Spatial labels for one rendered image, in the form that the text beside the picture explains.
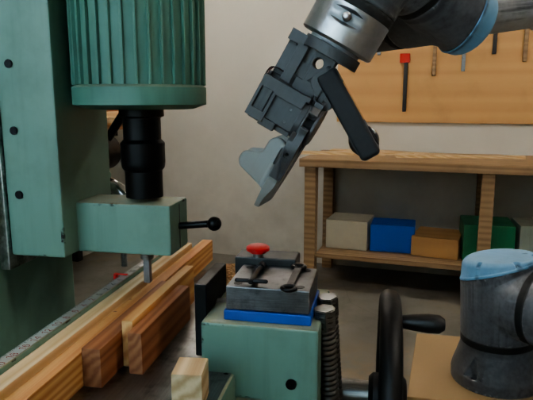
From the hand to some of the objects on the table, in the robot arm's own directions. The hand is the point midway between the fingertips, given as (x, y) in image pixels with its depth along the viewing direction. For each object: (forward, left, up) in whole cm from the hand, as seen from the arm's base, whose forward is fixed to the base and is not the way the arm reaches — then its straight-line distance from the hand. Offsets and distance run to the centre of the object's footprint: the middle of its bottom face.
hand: (266, 200), depth 70 cm
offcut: (+17, -6, -18) cm, 26 cm away
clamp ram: (+4, -5, -17) cm, 18 cm away
